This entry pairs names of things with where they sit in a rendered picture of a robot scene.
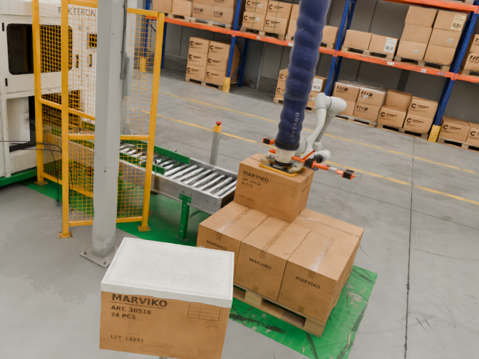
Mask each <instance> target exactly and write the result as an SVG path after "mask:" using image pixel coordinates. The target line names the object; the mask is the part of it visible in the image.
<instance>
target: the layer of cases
mask: <svg viewBox="0 0 479 359"><path fill-rule="evenodd" d="M363 232H364V229H363V228H361V227H357V226H354V225H353V224H349V223H346V222H343V221H341V220H338V219H335V218H332V217H329V216H327V215H324V214H320V213H318V212H315V211H312V210H310V209H307V208H305V209H304V210H303V211H302V212H301V213H300V214H299V216H298V217H297V218H296V219H295V220H294V221H293V222H292V223H291V222H287V221H285V220H283V219H280V218H277V217H274V216H272V215H269V214H266V213H264V212H261V211H258V210H256V209H253V208H250V207H247V206H244V205H243V204H239V203H237V202H234V200H233V201H232V202H230V203H229V204H227V205H226V206H225V207H223V208H221V209H220V210H219V211H217V212H216V213H214V214H213V215H212V216H210V217H208V218H207V219H206V220H205V221H203V222H201V223H200V224H199V228H198V234H197V243H196V247H199V248H204V249H214V250H220V251H229V252H234V270H233V281H234V282H235V283H238V284H239V285H241V286H244V287H246V288H248V289H250V290H252V291H255V292H257V293H259V294H262V295H263V296H266V297H267V298H270V299H272V300H274V301H277V302H279V303H281V304H283V305H285V306H288V307H290V308H293V309H294V310H296V311H298V312H301V313H303V314H305V315H307V316H310V317H312V318H314V319H317V320H318V321H321V322H322V323H325V321H326V319H327V317H328V315H329V313H330V311H331V309H332V307H333V305H334V302H335V300H336V298H337V296H338V295H339V292H340V290H341V288H342V286H343V285H344V282H345V280H346V278H347V276H348V275H349V272H350V270H351V267H352V266H353V264H354V260H355V258H356V254H357V251H358V248H359V244H360V242H361V238H362V235H363Z"/></svg>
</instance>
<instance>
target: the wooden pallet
mask: <svg viewBox="0 0 479 359"><path fill-rule="evenodd" d="M352 268H353V266H352V267H351V270H352ZM351 270H350V272H349V275H348V276H347V278H346V280H345V282H344V284H345V283H346V281H348V280H349V277H350V274H351ZM233 284H234V285H236V286H238V287H240V288H243V289H244V290H246V292H244V291H241V290H239V289H238V288H235V287H233V290H232V297H234V298H236V299H239V300H241V301H243V302H245V303H247V304H249V305H251V306H254V307H255V308H258V309H259V310H261V311H264V312H266V313H268V314H270V315H272V316H275V317H277V318H279V319H281V320H283V321H285V322H288V323H290V324H292V325H293V326H296V327H298V328H301V329H302V330H304V331H306V332H308V333H311V334H313V335H315V336H317V337H319V338H320V337H321V335H322V333H323V332H324V328H325V325H326V321H327V319H328V317H329V315H330V313H331V311H332V309H333V308H335V306H336V304H337V302H338V300H339V297H340V294H341V290H342V288H343V287H344V285H343V286H342V288H341V290H340V292H339V295H338V296H337V298H336V300H335V302H334V305H333V307H332V309H331V311H330V313H329V315H328V317H327V319H326V321H325V323H322V322H321V321H318V320H317V319H314V318H312V317H310V316H307V315H305V314H303V313H301V312H298V311H296V310H294V309H293V308H290V307H288V306H285V305H283V304H281V303H279V302H277V301H274V300H272V299H270V298H267V297H266V296H263V295H262V294H259V293H257V292H255V291H252V290H250V289H248V288H246V287H244V286H241V285H239V284H238V283H235V282H233ZM265 299H267V300H268V301H271V302H272V303H275V304H277V305H279V306H282V307H284V308H286V309H288V310H290V311H293V312H295V313H297V314H299V315H301V316H303V317H305V318H306V320H305V319H303V318H300V317H298V316H296V315H294V314H292V313H290V312H288V311H285V310H283V309H281V308H279V307H276V306H274V305H272V304H270V303H267V302H266V301H265Z"/></svg>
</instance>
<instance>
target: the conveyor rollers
mask: <svg viewBox="0 0 479 359"><path fill-rule="evenodd" d="M120 148H128V145H125V147H124V145H120ZM129 148H137V147H136V146H134V145H129ZM120 151H121V152H124V153H126V154H129V155H132V156H147V150H145V149H142V151H141V149H138V151H137V149H120ZM155 160H158V162H157V165H159V166H161V167H165V171H166V172H165V175H164V176H166V177H169V178H172V179H174V180H177V181H179V182H183V183H185V184H192V183H193V182H196V181H198V180H200V179H201V180H200V181H198V182H196V183H194V184H192V185H191V186H193V187H199V186H200V185H202V184H204V183H206V182H208V181H210V180H211V179H213V178H215V177H217V176H218V173H217V172H215V173H213V174H211V170H207V171H205V172H203V171H204V170H205V169H204V167H201V168H199V169H197V165H193V166H192V167H190V166H191V164H189V165H187V164H184V163H183V162H177V160H173V159H171V158H169V157H165V156H162V155H159V154H157V153H153V164H155ZM173 163H174V164H173ZM168 165H169V166H168ZM188 167H189V168H188ZM186 168H187V169H186ZM172 169H173V170H172ZM196 169H197V170H196ZM181 170H182V171H181ZM193 170H195V171H193ZM180 171H181V172H180ZM192 171H193V172H192ZM189 172H190V173H189ZM201 172H203V173H201ZM175 173H176V174H175ZM188 173H189V174H188ZM199 173H201V174H199ZM173 174H174V175H173ZM186 174H187V175H186ZM198 174H199V175H198ZM209 174H211V175H209ZM171 175H172V176H171ZM183 175H184V176H183ZM195 175H197V176H195ZM207 175H209V176H207ZM181 176H182V177H181ZM194 176H195V177H194ZM205 176H207V177H205ZM178 177H180V178H178ZM191 177H192V178H191ZM203 177H205V178H203ZM177 178H178V179H177ZM190 178H191V179H190ZM202 178H203V179H202ZM224 178H225V175H221V176H219V177H217V178H215V179H214V180H212V181H210V182H208V183H207V184H204V185H203V186H201V187H199V188H198V189H202V190H206V189H207V188H209V187H211V186H212V185H214V184H216V183H218V182H220V181H221V180H223V179H224ZM185 180H187V181H185ZM184 181H185V182H184ZM231 181H232V178H231V177H229V178H227V179H226V180H224V181H222V182H221V183H219V184H217V185H215V186H214V187H212V188H210V189H208V190H207V191H206V192H209V193H213V192H215V191H216V190H218V189H219V188H221V187H223V186H225V185H226V184H228V183H230V182H231ZM236 184H237V180H235V181H234V182H232V183H231V184H229V185H227V186H226V187H224V188H222V189H221V190H219V191H218V192H216V193H214V194H215V195H217V196H221V195H222V194H224V193H225V192H227V191H229V190H230V189H232V188H233V187H235V186H236Z"/></svg>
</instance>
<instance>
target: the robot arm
mask: <svg viewBox="0 0 479 359"><path fill-rule="evenodd" d="M315 108H316V114H317V117H318V124H317V127H316V128H315V130H314V132H313V134H312V135H310V136H309V137H308V138H307V139H305V140H304V138H303V137H302V136H300V141H299V143H300V145H299V149H298V150H295V153H294V156H296V157H299V154H302V153H303V155H302V156H301V157H300V158H303V157H305V156H306V155H308V154H309V153H310V152H311V151H312V150H315V152H314V153H313V154H311V155H310V156H308V158H311V159H312V160H310V162H313V161H315V160H316V163H323V162H326V161H327V160H328V159H329V158H330V157H331V154H330V151H328V150H322V149H323V145H322V143H321V138H322V136H323V134H324V133H325V131H326V129H327V128H328V126H329V124H330V122H331V121H332V119H333V117H334V116H335V115H337V114H338V113H340V112H342V111H344V110H345V109H346V102H345V101H344V100H343V99H341V98H337V97H329V96H326V94H324V93H318V94H317V96H316V100H315Z"/></svg>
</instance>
